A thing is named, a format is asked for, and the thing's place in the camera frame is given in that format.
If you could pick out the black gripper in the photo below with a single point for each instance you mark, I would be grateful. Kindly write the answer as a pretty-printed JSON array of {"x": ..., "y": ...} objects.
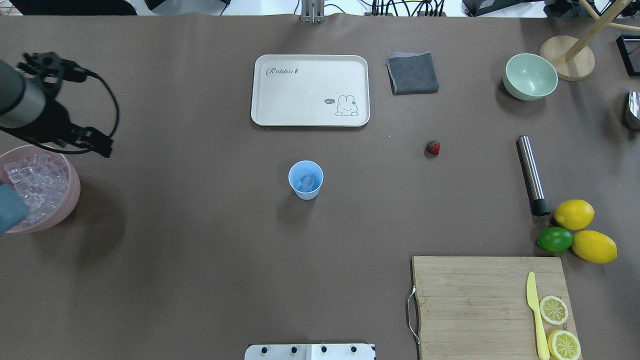
[{"x": 56, "y": 121}]

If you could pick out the clear ice cubes pile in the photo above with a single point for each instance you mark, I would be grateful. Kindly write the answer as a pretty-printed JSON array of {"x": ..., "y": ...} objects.
[{"x": 41, "y": 181}]

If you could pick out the ice cube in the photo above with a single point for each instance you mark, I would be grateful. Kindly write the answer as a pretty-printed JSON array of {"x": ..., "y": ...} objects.
[{"x": 307, "y": 184}]

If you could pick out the red strawberry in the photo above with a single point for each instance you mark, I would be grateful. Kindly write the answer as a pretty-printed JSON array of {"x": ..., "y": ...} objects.
[{"x": 433, "y": 147}]

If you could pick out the steel muddler black tip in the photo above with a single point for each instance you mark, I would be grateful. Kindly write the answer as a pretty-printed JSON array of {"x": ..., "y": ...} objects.
[{"x": 537, "y": 199}]

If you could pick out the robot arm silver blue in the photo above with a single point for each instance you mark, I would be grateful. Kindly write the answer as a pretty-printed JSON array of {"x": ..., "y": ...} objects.
[{"x": 39, "y": 185}]

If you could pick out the light blue plastic cup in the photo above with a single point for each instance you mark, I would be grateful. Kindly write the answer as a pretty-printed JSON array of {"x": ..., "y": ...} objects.
[{"x": 300, "y": 169}]

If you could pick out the wooden cup tree stand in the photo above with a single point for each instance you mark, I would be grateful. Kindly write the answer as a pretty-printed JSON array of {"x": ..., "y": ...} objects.
[{"x": 571, "y": 57}]

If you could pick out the steel ice scoop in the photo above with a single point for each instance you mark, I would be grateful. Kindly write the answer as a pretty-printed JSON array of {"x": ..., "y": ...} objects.
[{"x": 632, "y": 114}]

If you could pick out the pink bowl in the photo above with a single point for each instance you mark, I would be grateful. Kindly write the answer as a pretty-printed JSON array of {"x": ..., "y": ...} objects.
[{"x": 14, "y": 210}]

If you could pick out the cream rabbit tray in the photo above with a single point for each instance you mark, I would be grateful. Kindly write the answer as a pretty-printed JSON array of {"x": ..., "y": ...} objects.
[{"x": 315, "y": 90}]

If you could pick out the grey folded cloth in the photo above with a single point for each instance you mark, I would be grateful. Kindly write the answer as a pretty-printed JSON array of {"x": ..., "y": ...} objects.
[{"x": 412, "y": 73}]

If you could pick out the mint green bowl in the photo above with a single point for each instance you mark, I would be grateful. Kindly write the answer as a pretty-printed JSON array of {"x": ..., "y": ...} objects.
[{"x": 529, "y": 77}]

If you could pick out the wooden cutting board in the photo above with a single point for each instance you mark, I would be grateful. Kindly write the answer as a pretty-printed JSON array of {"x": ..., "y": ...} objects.
[{"x": 475, "y": 307}]

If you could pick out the green lime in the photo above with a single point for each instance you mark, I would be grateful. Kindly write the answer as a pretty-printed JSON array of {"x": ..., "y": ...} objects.
[{"x": 555, "y": 239}]

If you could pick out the yellow lemon near muddler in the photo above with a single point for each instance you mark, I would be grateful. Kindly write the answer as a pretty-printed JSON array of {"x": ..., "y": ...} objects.
[{"x": 574, "y": 214}]

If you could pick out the yellow plastic knife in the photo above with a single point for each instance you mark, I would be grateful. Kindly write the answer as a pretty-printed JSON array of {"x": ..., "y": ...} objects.
[{"x": 531, "y": 294}]

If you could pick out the yellow lemon outer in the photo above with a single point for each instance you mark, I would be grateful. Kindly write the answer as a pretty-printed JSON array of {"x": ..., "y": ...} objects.
[{"x": 595, "y": 247}]

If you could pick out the black glass rack tray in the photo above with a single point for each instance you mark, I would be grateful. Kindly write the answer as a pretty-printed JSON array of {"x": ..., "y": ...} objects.
[{"x": 629, "y": 46}]

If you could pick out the lemon slice near edge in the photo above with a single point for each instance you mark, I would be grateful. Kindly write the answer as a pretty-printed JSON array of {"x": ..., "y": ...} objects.
[{"x": 564, "y": 345}]

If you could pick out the aluminium frame post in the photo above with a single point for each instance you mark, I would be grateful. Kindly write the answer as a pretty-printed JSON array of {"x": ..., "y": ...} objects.
[{"x": 312, "y": 11}]

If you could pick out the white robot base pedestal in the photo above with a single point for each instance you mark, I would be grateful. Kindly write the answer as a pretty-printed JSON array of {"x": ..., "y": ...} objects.
[{"x": 312, "y": 351}]

